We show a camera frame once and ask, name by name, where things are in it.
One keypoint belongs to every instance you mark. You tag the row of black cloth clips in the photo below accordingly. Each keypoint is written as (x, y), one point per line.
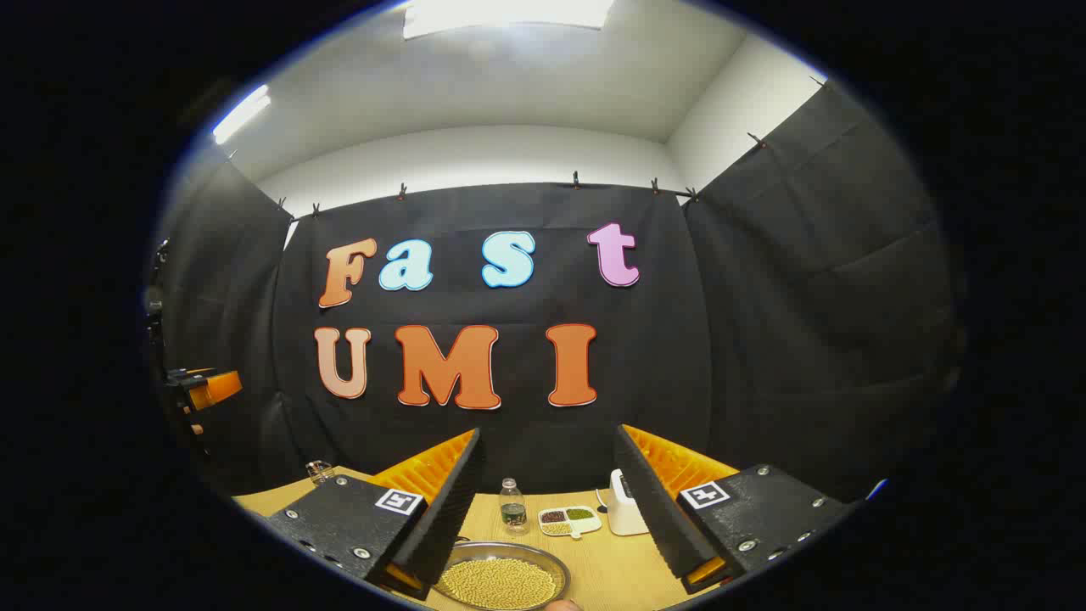
(575, 180)

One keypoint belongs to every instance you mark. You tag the small metal grater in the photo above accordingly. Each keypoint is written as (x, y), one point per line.
(319, 471)

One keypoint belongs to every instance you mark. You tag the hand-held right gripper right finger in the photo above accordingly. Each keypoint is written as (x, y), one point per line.
(653, 509)

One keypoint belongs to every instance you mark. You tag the clear plastic water bottle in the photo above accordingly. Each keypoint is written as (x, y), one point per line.
(512, 507)

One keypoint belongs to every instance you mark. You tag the black backdrop cloth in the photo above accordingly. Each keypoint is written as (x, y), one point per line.
(679, 339)

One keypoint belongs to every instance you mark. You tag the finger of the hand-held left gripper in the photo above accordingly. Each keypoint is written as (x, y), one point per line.
(216, 386)

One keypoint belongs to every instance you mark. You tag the ceiling light panel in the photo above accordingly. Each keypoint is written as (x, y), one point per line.
(505, 13)
(242, 113)

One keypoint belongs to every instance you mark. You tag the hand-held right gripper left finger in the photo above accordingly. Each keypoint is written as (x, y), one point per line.
(450, 518)

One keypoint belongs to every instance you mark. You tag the pile of soybeans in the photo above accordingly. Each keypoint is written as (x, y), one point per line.
(501, 584)

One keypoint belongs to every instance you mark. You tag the white toaster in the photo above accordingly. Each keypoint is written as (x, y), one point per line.
(624, 513)

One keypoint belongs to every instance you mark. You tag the white divided dish with beans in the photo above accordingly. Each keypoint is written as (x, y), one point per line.
(568, 519)

